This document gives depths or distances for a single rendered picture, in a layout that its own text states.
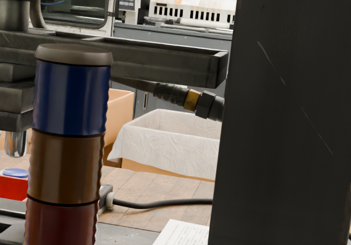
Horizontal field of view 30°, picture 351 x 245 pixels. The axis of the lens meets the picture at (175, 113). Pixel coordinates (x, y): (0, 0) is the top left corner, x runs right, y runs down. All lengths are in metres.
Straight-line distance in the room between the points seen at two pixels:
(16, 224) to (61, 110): 0.38
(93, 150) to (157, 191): 0.79
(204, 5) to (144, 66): 4.85
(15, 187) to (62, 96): 0.62
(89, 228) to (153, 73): 0.22
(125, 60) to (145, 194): 0.57
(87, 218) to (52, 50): 0.09
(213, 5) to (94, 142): 5.06
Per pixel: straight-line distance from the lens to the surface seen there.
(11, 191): 0.94
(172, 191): 1.12
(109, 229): 0.93
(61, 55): 0.32
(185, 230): 0.95
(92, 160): 0.33
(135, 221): 0.97
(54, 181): 0.33
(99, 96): 0.32
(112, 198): 0.99
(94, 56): 0.32
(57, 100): 0.32
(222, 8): 5.35
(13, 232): 0.67
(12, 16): 0.60
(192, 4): 5.40
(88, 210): 0.34
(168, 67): 0.54
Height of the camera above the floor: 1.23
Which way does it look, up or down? 10 degrees down
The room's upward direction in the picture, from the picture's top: 6 degrees clockwise
